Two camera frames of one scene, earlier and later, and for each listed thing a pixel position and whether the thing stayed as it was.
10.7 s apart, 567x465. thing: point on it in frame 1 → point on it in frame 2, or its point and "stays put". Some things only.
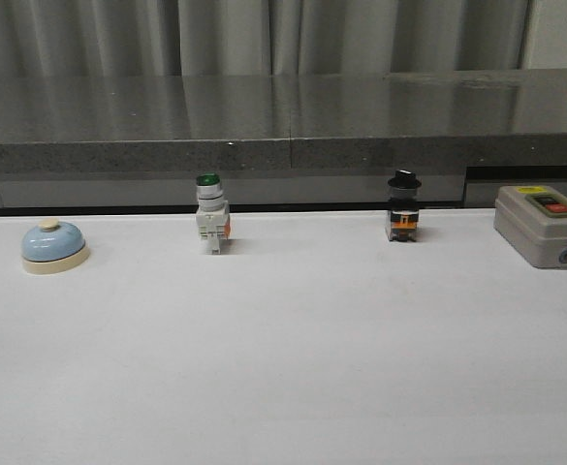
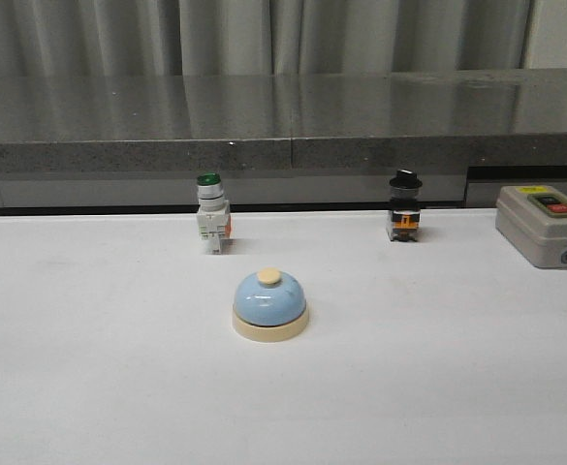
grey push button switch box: (546, 229) stays put
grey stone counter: (77, 144) stays put
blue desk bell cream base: (52, 247) → (269, 307)
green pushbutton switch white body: (212, 213) stays put
